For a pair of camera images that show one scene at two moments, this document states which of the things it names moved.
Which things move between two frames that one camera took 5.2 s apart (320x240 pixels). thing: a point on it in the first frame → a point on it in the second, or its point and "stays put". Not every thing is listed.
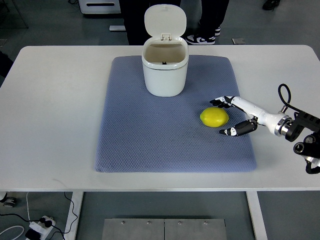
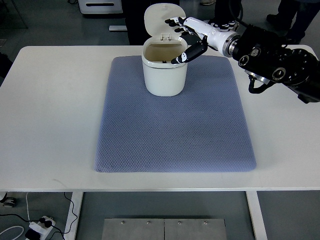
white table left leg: [76, 199] stays put
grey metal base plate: [162, 229] stays put
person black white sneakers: [204, 19] → [223, 27]
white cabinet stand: [119, 28] stays put
